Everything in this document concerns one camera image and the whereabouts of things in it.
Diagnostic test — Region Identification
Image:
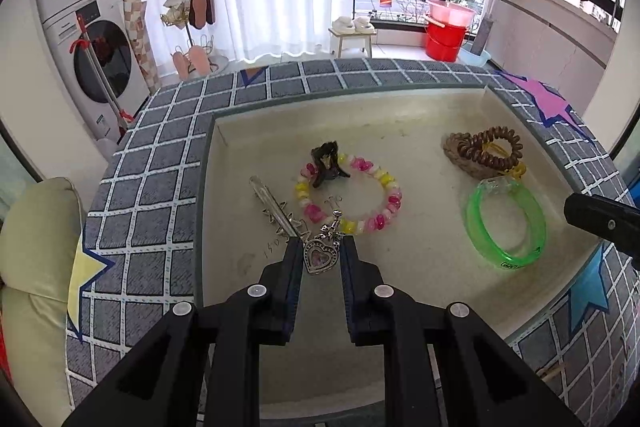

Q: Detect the green translucent bangle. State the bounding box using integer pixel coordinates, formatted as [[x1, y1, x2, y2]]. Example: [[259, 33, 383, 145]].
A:
[[464, 176, 547, 270]]

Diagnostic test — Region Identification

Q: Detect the brown spiral hair tie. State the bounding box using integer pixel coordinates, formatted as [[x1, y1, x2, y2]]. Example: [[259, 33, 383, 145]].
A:
[[456, 126, 525, 172]]

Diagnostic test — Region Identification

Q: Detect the silver heart pendant keychain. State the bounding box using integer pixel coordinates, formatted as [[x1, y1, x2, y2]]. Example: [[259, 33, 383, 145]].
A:
[[250, 176, 343, 275]]

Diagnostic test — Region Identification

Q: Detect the black hair claw clip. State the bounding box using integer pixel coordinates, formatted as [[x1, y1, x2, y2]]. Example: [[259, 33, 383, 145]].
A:
[[311, 141, 350, 188]]

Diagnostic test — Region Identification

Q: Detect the yellow hair clip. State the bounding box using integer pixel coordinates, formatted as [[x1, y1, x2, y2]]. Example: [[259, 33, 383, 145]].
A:
[[483, 142, 527, 181]]

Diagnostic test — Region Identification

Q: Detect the grey grid star tablecloth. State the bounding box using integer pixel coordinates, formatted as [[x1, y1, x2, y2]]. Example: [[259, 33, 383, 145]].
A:
[[66, 58, 639, 426]]

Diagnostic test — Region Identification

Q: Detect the light blue basin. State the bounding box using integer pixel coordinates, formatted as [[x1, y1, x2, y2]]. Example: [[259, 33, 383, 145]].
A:
[[458, 46, 491, 67]]

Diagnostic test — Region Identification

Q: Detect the red plastic bucket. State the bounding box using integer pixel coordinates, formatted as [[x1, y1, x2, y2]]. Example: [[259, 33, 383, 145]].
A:
[[425, 16, 466, 63]]

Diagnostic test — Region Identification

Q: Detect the pink plastic basin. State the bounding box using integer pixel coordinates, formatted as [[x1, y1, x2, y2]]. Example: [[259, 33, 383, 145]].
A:
[[427, 0, 475, 27]]

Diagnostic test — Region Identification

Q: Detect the small wooden stool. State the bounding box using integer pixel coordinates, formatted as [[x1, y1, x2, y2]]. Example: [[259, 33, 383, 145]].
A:
[[329, 28, 378, 58]]

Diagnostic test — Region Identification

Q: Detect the slipper drying rack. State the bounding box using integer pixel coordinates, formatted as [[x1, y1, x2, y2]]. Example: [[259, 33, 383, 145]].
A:
[[160, 0, 229, 80]]

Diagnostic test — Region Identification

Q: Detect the checkered paper bag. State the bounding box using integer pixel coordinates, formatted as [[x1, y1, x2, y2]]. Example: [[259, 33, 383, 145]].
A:
[[122, 0, 160, 94]]

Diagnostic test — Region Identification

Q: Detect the stacked white washer dryer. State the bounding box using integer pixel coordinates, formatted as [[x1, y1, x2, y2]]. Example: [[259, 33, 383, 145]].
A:
[[36, 0, 150, 142]]

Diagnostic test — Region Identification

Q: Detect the pink yellow bead bracelet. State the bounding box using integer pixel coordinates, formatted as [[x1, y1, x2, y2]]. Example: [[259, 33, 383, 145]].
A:
[[294, 152, 404, 237]]

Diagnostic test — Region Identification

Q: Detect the braided tan hair tie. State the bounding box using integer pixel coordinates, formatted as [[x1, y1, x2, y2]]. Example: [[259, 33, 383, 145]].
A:
[[441, 131, 490, 180]]

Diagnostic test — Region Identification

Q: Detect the red handled mop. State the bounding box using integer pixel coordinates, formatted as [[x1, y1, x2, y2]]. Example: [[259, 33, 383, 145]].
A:
[[68, 13, 134, 140]]

